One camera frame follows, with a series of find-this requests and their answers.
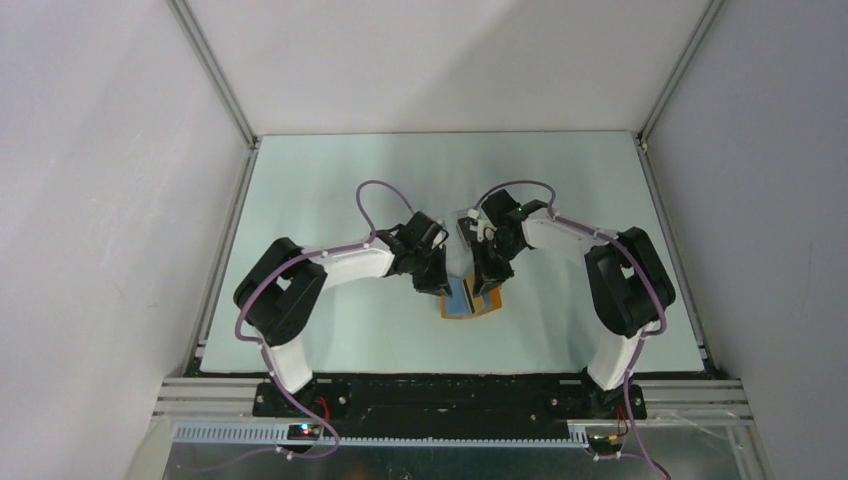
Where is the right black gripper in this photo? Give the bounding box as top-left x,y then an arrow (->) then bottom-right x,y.
470,234 -> 525,298

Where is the orange leather card holder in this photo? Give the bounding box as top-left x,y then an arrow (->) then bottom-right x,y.
440,275 -> 503,320

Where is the clear plastic card tray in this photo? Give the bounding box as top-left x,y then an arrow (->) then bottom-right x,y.
443,210 -> 478,250

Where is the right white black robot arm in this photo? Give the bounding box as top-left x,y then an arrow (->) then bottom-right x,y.
462,188 -> 676,418

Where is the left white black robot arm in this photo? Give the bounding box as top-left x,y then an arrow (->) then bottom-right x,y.
233,211 -> 451,417

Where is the black credit card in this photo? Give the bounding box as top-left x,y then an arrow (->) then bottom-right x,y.
457,219 -> 476,246

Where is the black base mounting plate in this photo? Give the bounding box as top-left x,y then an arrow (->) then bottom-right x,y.
252,372 -> 647,439

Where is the left controller circuit board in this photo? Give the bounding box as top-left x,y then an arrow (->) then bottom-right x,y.
286,423 -> 323,442

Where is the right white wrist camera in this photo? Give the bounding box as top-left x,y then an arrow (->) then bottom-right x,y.
466,208 -> 497,243

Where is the grey slotted cable duct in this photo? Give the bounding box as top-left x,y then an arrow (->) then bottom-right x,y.
173,421 -> 589,448

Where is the right aluminium frame rail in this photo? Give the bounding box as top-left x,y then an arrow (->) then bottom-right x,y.
633,0 -> 726,379

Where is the aluminium frame rail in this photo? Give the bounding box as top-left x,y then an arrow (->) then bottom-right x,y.
167,0 -> 260,377
633,0 -> 726,379

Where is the left aluminium frame rail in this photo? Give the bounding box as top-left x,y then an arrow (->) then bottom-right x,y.
167,0 -> 260,377

